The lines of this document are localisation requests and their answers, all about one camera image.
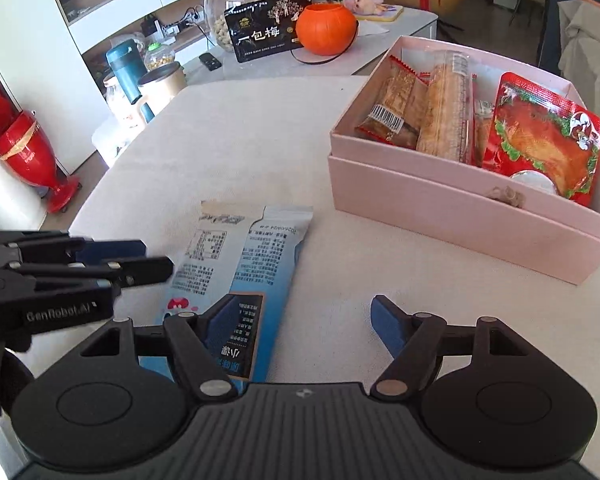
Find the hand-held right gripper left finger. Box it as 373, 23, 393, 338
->
80, 294, 251, 405

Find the grey covered sofa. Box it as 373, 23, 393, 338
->
557, 0, 600, 151

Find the cream woven table cloth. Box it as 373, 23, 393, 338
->
70, 75, 600, 480

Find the red bottle shaped decoration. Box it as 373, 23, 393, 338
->
0, 97, 83, 214

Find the long clear cookie packet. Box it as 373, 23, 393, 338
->
416, 50, 476, 163

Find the green lid clear jar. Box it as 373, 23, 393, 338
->
144, 42, 175, 72

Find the red chicken leg packet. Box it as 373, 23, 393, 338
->
481, 71, 600, 208

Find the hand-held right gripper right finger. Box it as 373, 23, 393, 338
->
371, 295, 523, 403

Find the dark red snack packet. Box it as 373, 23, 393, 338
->
355, 55, 431, 149

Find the bread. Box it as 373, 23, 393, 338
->
472, 75, 496, 166

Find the yellow edged pad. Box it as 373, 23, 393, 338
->
355, 4, 405, 23

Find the pink plush bunny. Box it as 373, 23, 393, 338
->
342, 0, 385, 15

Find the cream cup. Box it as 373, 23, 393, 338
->
138, 62, 188, 112

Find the orange pumpkin bucket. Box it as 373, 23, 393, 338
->
292, 2, 359, 66

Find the blue snack bag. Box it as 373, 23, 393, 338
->
140, 200, 315, 396

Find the white plastic jug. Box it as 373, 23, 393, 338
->
102, 72, 155, 133

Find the black plum snack bag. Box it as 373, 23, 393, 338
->
225, 0, 313, 63

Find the pink gift box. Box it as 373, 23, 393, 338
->
328, 35, 600, 286

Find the teal thermos bottle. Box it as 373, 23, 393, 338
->
106, 38, 148, 106

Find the white power strip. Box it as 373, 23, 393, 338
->
162, 17, 203, 36

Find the large glass jar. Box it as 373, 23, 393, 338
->
204, 0, 291, 53

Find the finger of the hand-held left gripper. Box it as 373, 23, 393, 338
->
0, 231, 147, 263
0, 256, 175, 293

